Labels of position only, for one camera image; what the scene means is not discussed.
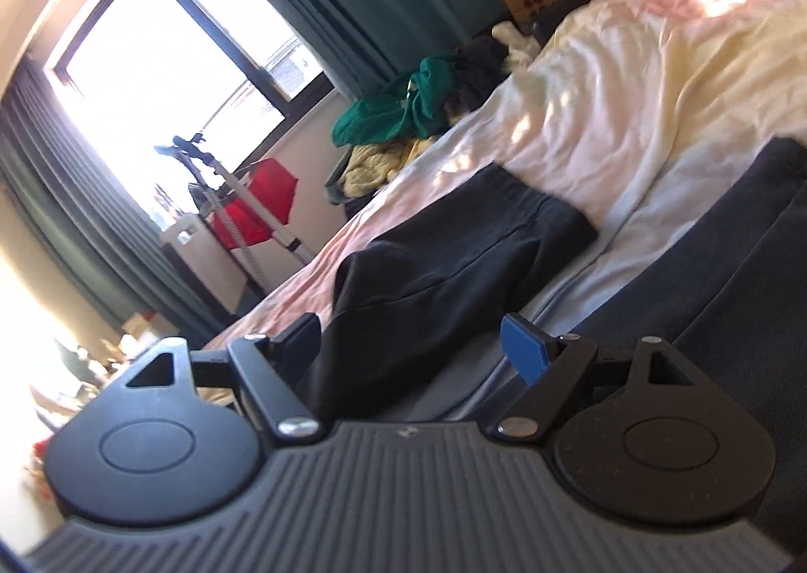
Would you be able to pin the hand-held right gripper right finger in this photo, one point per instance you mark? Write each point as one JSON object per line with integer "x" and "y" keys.
{"x": 524, "y": 351}

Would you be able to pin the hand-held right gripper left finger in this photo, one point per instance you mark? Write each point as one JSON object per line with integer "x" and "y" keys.
{"x": 301, "y": 338}

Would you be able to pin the black pants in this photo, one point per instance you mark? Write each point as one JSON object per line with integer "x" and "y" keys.
{"x": 441, "y": 270}

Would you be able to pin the dark clothes pile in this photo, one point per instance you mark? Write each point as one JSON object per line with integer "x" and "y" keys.
{"x": 485, "y": 68}

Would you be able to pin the white side table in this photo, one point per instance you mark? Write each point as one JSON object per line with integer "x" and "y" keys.
{"x": 202, "y": 264}

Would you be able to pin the red chair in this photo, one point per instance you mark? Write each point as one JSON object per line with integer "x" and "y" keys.
{"x": 255, "y": 201}

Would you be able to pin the yellow garment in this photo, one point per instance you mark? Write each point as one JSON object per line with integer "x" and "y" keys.
{"x": 372, "y": 166}

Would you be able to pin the green garment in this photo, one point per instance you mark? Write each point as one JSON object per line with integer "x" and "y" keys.
{"x": 403, "y": 100}

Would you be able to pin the pastel bed sheet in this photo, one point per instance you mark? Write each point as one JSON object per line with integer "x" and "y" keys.
{"x": 630, "y": 106}

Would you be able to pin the window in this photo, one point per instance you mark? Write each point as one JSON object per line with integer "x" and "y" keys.
{"x": 170, "y": 87}

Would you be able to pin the white garment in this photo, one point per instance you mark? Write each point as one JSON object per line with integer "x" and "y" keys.
{"x": 517, "y": 40}

